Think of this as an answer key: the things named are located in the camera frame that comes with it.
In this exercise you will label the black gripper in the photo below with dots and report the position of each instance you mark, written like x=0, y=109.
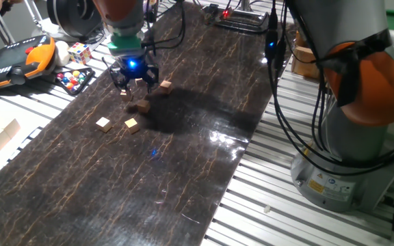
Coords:
x=133, y=70

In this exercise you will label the small wooden cube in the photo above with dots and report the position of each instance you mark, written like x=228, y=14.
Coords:
x=139, y=82
x=165, y=86
x=143, y=106
x=103, y=124
x=132, y=125
x=126, y=96

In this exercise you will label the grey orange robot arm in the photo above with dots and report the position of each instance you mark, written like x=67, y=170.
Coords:
x=354, y=143

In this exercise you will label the rubik's cube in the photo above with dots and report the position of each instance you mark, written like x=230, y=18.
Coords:
x=79, y=53

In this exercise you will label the black triangular ball tray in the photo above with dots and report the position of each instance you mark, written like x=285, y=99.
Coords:
x=70, y=80

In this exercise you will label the black filament spool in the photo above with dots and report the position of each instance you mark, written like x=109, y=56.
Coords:
x=60, y=17

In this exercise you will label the small board with red light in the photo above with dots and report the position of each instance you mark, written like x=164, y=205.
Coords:
x=224, y=13

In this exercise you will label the thin grey tripod leg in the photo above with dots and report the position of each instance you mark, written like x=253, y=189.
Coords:
x=33, y=15

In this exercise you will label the orange black teach pendant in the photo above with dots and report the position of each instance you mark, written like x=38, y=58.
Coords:
x=9, y=65

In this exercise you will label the large wooden block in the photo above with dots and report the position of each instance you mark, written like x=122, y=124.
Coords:
x=12, y=128
x=0, y=140

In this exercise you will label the black adapter with blue light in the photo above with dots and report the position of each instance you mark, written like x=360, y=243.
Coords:
x=271, y=51

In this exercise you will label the light wooden block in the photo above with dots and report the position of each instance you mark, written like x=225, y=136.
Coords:
x=303, y=63

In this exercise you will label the small white scrap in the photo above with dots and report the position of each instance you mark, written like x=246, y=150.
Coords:
x=267, y=208

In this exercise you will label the black rectangular tray frame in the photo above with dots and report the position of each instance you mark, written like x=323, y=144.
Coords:
x=251, y=25

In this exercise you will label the aluminium frame pole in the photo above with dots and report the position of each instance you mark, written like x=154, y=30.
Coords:
x=245, y=4

